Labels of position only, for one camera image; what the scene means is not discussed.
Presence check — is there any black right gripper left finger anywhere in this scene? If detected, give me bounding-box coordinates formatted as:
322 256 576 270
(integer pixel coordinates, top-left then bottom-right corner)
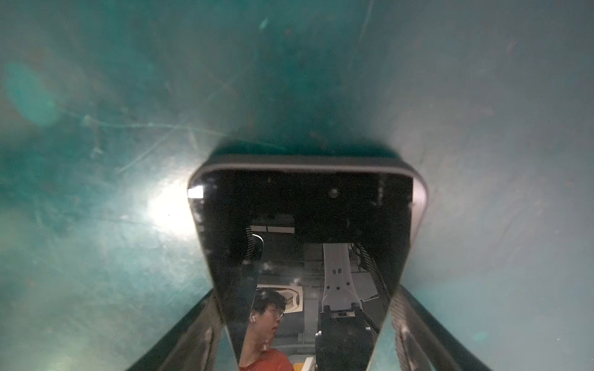
129 291 224 371

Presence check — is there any black phone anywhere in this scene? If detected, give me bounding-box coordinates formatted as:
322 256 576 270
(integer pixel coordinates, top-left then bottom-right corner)
187 156 428 370

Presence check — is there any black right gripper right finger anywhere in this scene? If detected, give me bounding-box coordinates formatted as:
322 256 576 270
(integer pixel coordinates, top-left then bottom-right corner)
390 286 490 371

